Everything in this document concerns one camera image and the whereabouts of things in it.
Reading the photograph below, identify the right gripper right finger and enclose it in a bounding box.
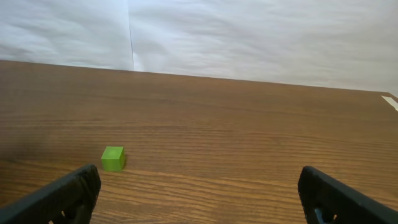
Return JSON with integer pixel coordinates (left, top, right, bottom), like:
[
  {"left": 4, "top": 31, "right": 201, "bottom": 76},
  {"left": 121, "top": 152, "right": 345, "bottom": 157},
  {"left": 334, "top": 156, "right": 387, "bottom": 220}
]
[{"left": 297, "top": 166, "right": 398, "bottom": 224}]

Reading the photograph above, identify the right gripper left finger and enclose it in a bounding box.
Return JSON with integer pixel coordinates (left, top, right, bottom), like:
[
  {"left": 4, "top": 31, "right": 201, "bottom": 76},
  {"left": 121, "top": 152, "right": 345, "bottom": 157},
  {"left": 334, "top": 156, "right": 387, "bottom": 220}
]
[{"left": 0, "top": 164, "right": 102, "bottom": 224}]

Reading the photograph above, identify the green cube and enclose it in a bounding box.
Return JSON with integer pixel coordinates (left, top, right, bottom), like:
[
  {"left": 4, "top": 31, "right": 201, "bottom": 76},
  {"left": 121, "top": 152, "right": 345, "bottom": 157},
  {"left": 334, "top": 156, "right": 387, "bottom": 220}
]
[{"left": 100, "top": 146, "right": 126, "bottom": 172}]

